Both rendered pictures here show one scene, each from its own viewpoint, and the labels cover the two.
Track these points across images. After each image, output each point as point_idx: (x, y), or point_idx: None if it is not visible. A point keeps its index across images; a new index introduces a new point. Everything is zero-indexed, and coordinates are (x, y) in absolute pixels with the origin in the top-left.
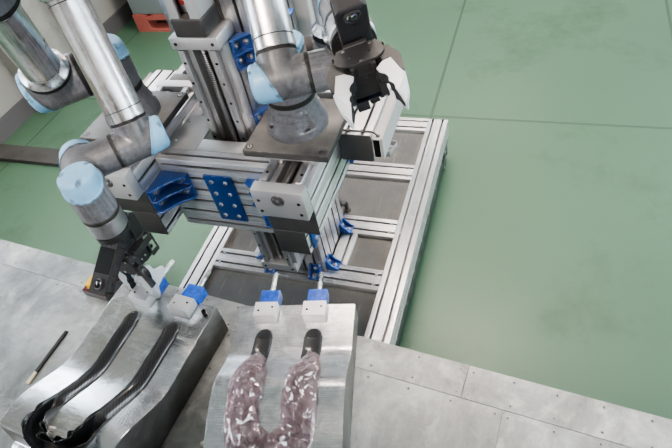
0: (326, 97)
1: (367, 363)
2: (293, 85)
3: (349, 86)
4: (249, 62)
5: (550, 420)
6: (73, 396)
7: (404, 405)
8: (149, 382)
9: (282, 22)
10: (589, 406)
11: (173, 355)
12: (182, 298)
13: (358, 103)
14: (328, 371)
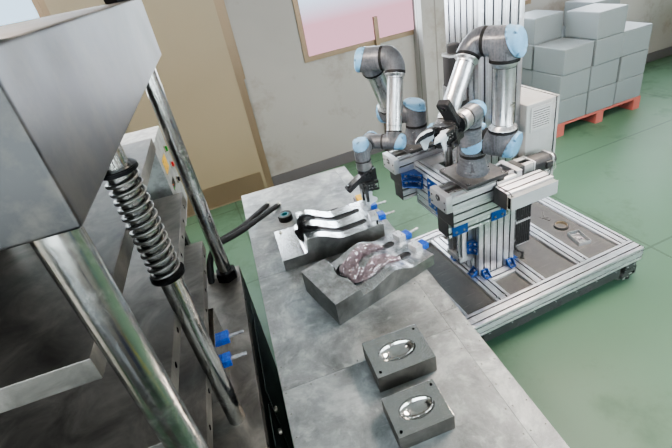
0: (506, 169)
1: (419, 279)
2: None
3: (427, 132)
4: None
5: (465, 344)
6: (318, 219)
7: (416, 300)
8: (342, 231)
9: None
10: (488, 353)
11: (356, 228)
12: (374, 212)
13: (436, 144)
14: (396, 264)
